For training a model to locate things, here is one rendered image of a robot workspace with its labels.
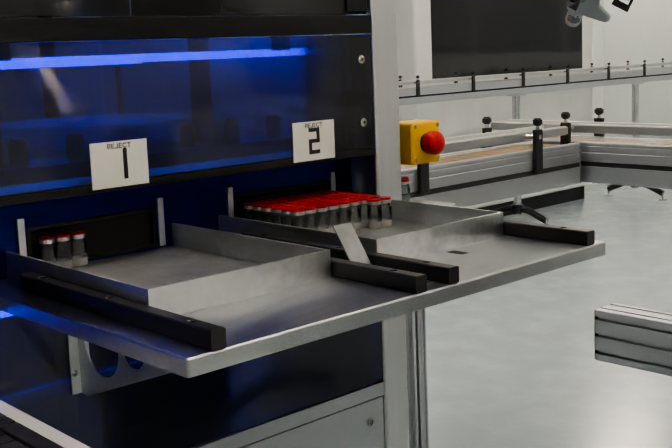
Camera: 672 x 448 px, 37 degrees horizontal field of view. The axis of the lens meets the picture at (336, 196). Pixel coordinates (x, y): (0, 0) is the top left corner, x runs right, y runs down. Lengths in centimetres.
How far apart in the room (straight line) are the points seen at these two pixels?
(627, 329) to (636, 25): 831
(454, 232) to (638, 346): 102
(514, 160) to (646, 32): 841
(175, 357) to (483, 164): 117
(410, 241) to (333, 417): 43
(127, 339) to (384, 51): 79
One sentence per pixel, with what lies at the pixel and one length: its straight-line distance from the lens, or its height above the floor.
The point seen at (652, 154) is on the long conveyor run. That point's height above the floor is 91.
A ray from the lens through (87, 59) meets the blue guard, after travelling 133.
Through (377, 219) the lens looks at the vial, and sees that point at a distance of 155.
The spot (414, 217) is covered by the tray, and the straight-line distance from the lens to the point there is 160.
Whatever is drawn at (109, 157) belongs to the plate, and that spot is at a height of 103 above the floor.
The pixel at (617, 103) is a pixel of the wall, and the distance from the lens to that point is 1067.
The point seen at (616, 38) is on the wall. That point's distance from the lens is 1065.
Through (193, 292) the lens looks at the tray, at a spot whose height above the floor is 90.
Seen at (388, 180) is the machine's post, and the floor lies 94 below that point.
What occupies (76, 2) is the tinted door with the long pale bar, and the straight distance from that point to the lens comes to 134.
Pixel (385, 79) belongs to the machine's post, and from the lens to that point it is 166.
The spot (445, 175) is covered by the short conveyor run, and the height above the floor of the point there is 91.
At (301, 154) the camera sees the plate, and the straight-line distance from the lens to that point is 154.
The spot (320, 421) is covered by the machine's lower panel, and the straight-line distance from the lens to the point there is 165.
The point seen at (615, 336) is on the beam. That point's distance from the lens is 238.
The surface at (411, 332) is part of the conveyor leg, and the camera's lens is 200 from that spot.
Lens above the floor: 116
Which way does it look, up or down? 8 degrees down
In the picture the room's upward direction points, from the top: 2 degrees counter-clockwise
